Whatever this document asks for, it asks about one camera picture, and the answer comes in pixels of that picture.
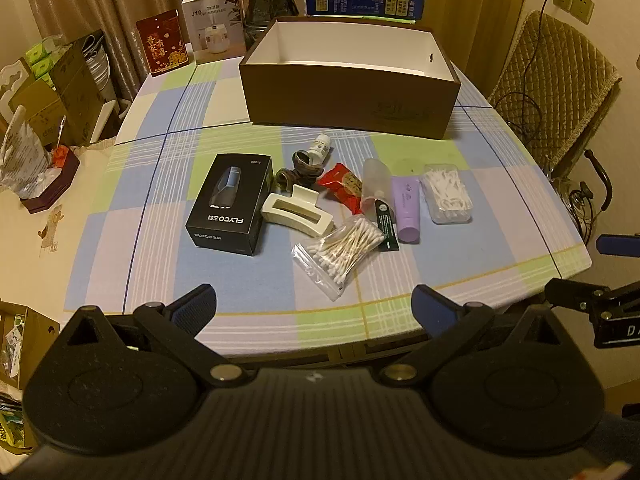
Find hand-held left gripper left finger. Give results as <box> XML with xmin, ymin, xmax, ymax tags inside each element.
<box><xmin>65</xmin><ymin>283</ymin><xmax>244</xmax><ymax>389</ymax></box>

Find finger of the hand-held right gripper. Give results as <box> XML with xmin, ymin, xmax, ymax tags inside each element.
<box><xmin>596</xmin><ymin>233</ymin><xmax>640</xmax><ymax>256</ymax></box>
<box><xmin>544</xmin><ymin>278</ymin><xmax>640</xmax><ymax>349</ymax></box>

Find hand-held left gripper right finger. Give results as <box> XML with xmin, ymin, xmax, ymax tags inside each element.
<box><xmin>378</xmin><ymin>284</ymin><xmax>566</xmax><ymax>387</ymax></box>

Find dark green sachet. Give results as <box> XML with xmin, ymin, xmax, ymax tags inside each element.
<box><xmin>374</xmin><ymin>200</ymin><xmax>400</xmax><ymax>252</ymax></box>

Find purple cream tube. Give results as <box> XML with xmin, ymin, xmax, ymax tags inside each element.
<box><xmin>391</xmin><ymin>174</ymin><xmax>422</xmax><ymax>245</ymax></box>

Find bag of cotton swabs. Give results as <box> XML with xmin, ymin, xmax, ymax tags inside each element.
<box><xmin>291</xmin><ymin>214</ymin><xmax>385</xmax><ymax>302</ymax></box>

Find clear box of floss picks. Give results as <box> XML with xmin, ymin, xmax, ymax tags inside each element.
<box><xmin>421</xmin><ymin>163</ymin><xmax>474</xmax><ymax>225</ymax></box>

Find black shaver box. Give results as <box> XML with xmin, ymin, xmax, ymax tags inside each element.
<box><xmin>185</xmin><ymin>153</ymin><xmax>275</xmax><ymax>257</ymax></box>

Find cream hair claw clip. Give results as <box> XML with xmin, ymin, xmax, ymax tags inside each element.
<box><xmin>261</xmin><ymin>184</ymin><xmax>335</xmax><ymax>237</ymax></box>

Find red snack packet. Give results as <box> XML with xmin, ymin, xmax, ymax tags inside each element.
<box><xmin>317</xmin><ymin>163</ymin><xmax>364</xmax><ymax>216</ymax></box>

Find brown hair clip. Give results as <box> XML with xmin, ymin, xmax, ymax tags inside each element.
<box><xmin>274</xmin><ymin>150</ymin><xmax>326</xmax><ymax>194</ymax></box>

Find white pill bottle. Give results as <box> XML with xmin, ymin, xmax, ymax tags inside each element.
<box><xmin>307</xmin><ymin>134</ymin><xmax>332</xmax><ymax>165</ymax></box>

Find brown cardboard box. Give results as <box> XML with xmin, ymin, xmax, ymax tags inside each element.
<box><xmin>238</xmin><ymin>16</ymin><xmax>462</xmax><ymax>141</ymax></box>

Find checked cloth covered desktop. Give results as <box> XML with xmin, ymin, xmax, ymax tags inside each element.
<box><xmin>62</xmin><ymin>57</ymin><xmax>596</xmax><ymax>361</ymax></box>

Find chair with quilted cover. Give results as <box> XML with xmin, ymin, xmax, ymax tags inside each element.
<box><xmin>487</xmin><ymin>9</ymin><xmax>624</xmax><ymax>177</ymax></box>

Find cardboard box of papers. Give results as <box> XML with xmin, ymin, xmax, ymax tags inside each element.
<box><xmin>0</xmin><ymin>301</ymin><xmax>61</xmax><ymax>393</ymax></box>

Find dark red tray box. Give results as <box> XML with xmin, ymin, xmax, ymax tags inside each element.
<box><xmin>19</xmin><ymin>146</ymin><xmax>81</xmax><ymax>215</ymax></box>

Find clear plastic bag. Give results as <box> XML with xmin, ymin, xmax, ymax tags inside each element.
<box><xmin>0</xmin><ymin>105</ymin><xmax>55</xmax><ymax>198</ymax></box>

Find brown cardboard boxes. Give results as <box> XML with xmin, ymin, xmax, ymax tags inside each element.
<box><xmin>9</xmin><ymin>30</ymin><xmax>119</xmax><ymax>147</ymax></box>

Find red gift box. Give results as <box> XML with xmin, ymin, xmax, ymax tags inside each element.
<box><xmin>135</xmin><ymin>9</ymin><xmax>191</xmax><ymax>78</ymax></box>

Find golden curtain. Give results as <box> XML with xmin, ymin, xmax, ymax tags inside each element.
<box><xmin>412</xmin><ymin>0</ymin><xmax>533</xmax><ymax>91</ymax></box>

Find white humidifier box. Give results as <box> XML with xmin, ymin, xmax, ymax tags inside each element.
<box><xmin>181</xmin><ymin>0</ymin><xmax>248</xmax><ymax>65</ymax></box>

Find green tissue packs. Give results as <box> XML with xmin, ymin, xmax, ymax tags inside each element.
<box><xmin>24</xmin><ymin>41</ymin><xmax>57</xmax><ymax>86</ymax></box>

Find white cutout cardboard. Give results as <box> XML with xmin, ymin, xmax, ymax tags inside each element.
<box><xmin>0</xmin><ymin>57</ymin><xmax>32</xmax><ymax>113</ymax></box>

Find dark glass vase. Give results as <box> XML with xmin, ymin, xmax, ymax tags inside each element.
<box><xmin>243</xmin><ymin>0</ymin><xmax>301</xmax><ymax>42</ymax></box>

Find black power cable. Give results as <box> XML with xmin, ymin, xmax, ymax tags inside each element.
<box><xmin>497</xmin><ymin>0</ymin><xmax>568</xmax><ymax>161</ymax></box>

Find wall socket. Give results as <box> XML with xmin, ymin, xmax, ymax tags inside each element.
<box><xmin>553</xmin><ymin>0</ymin><xmax>595</xmax><ymax>24</ymax></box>

